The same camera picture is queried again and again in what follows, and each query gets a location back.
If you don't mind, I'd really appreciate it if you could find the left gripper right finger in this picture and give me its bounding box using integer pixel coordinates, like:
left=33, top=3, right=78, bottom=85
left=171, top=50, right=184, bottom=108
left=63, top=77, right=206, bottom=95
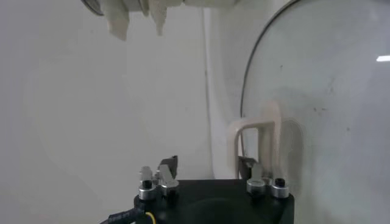
left=237, top=155, right=291, bottom=199

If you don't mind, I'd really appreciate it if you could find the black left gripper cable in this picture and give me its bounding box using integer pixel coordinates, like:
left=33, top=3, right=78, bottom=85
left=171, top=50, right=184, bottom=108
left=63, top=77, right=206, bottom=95
left=100, top=209, right=157, bottom=224

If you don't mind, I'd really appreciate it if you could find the round glass pot lid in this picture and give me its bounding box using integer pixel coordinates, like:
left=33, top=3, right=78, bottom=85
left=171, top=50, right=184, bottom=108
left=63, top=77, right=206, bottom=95
left=227, top=0, right=390, bottom=224

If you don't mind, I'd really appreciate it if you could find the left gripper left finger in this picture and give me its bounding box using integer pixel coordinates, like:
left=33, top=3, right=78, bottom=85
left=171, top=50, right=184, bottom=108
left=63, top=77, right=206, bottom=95
left=137, top=155, right=181, bottom=201

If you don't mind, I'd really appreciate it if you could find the white electric cooking pot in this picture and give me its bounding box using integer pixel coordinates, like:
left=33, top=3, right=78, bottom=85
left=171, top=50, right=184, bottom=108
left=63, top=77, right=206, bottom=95
left=147, top=0, right=241, bottom=37

